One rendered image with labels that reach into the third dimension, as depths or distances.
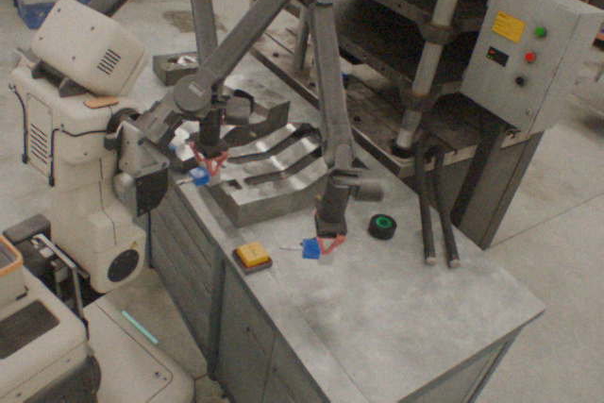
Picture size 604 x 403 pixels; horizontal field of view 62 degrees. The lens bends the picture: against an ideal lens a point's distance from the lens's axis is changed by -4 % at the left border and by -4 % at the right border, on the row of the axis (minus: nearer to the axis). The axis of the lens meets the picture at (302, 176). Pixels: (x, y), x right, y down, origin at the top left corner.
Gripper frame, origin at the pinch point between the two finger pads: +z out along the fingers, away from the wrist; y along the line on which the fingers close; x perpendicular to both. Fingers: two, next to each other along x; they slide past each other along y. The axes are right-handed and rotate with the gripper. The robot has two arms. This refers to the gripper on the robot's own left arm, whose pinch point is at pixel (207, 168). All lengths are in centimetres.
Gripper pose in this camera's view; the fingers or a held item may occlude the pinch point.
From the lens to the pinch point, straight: 144.5
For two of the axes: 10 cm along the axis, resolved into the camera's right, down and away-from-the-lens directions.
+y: -6.6, -5.1, 5.5
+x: -7.4, 3.0, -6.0
